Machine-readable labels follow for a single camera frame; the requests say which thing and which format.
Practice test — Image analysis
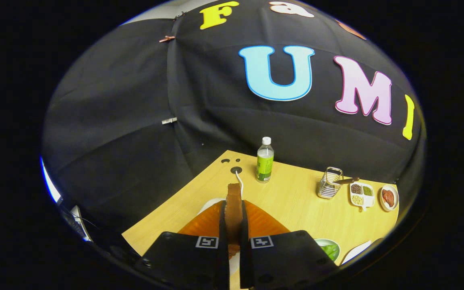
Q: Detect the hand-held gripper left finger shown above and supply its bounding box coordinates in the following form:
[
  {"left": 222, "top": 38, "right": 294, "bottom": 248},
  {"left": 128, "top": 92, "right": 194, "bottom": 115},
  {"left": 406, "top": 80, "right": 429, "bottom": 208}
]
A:
[{"left": 135, "top": 199, "right": 231, "bottom": 290}]

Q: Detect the white leaf-shaped plate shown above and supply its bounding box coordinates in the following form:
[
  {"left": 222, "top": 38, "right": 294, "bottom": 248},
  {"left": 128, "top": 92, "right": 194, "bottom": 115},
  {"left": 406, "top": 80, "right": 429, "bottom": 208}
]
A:
[{"left": 342, "top": 240, "right": 373, "bottom": 265}]

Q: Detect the white divided dish of beans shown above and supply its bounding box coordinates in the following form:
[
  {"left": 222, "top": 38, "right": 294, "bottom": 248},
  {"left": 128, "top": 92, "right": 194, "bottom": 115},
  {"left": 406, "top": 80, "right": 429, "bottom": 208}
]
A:
[{"left": 349, "top": 182, "right": 375, "bottom": 211}]

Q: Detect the metal wire utensil holder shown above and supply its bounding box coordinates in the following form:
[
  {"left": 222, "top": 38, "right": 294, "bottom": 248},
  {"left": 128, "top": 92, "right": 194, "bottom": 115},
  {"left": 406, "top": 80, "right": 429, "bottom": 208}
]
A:
[{"left": 317, "top": 167, "right": 344, "bottom": 200}]

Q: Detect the black backdrop cloth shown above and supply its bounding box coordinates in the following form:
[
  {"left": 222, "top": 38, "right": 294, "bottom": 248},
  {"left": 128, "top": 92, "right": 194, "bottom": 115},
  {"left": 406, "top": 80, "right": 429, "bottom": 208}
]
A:
[{"left": 41, "top": 0, "right": 427, "bottom": 242}]

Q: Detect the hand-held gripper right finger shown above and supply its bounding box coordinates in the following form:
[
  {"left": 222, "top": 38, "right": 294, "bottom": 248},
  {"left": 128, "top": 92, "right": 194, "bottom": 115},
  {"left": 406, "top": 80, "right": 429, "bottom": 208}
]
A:
[{"left": 238, "top": 200, "right": 339, "bottom": 289}]

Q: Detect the grey-green round plate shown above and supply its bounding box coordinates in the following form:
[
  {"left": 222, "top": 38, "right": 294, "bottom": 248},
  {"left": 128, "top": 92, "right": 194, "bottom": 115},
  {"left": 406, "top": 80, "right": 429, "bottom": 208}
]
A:
[{"left": 315, "top": 238, "right": 341, "bottom": 262}]

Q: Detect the clear bottle green label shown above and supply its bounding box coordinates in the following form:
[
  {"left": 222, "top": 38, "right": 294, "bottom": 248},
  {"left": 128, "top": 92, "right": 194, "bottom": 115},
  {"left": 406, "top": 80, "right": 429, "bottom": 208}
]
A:
[{"left": 256, "top": 137, "right": 275, "bottom": 184}]

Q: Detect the white toaster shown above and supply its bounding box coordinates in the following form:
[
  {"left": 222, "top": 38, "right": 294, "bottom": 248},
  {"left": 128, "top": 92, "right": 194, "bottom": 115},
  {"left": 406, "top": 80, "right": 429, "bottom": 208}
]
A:
[{"left": 197, "top": 197, "right": 242, "bottom": 290}]

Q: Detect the white bread slice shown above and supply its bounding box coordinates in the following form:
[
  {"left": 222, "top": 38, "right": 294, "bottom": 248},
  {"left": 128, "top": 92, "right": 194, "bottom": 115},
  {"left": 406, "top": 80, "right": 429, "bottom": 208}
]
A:
[{"left": 225, "top": 183, "right": 244, "bottom": 258}]

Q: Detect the small white plate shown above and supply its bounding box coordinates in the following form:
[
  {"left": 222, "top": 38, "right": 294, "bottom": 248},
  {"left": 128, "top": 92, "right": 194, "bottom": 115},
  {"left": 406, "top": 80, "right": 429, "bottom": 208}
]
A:
[{"left": 379, "top": 184, "right": 400, "bottom": 212}]

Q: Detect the green lettuce leaf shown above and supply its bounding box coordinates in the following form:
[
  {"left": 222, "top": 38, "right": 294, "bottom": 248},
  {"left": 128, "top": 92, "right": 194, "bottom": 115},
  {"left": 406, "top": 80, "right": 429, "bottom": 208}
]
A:
[{"left": 320, "top": 243, "right": 339, "bottom": 261}]

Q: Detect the white toaster cable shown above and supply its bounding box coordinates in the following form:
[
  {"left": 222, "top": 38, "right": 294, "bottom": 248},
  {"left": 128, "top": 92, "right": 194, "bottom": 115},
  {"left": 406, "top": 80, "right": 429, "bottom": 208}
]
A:
[{"left": 234, "top": 169, "right": 244, "bottom": 198}]

